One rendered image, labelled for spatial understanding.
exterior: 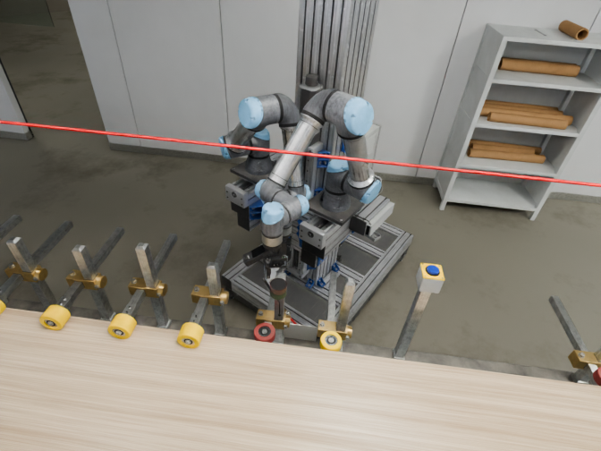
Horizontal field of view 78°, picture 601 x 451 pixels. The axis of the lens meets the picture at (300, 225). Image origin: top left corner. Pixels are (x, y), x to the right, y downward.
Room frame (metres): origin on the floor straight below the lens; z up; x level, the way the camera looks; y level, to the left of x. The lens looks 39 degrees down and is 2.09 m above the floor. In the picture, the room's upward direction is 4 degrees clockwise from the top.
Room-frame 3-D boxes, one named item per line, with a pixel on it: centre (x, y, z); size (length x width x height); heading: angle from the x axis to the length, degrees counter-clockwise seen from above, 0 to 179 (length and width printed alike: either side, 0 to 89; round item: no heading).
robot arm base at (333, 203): (1.49, -0.16, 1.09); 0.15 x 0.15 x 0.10
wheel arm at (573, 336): (0.94, -1.16, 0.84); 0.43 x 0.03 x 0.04; 176
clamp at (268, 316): (0.92, 0.08, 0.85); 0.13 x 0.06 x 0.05; 86
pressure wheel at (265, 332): (0.82, 0.10, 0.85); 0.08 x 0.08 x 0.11
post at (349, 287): (0.90, -0.19, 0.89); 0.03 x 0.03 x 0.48; 86
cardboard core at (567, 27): (3.16, -1.92, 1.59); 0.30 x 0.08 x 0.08; 176
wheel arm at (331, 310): (1.00, -0.16, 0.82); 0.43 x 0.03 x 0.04; 176
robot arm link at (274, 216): (1.01, 0.10, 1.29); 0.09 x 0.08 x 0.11; 138
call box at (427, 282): (0.89, -0.45, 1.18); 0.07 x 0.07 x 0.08; 86
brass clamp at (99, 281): (0.97, 0.83, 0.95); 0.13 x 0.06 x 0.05; 86
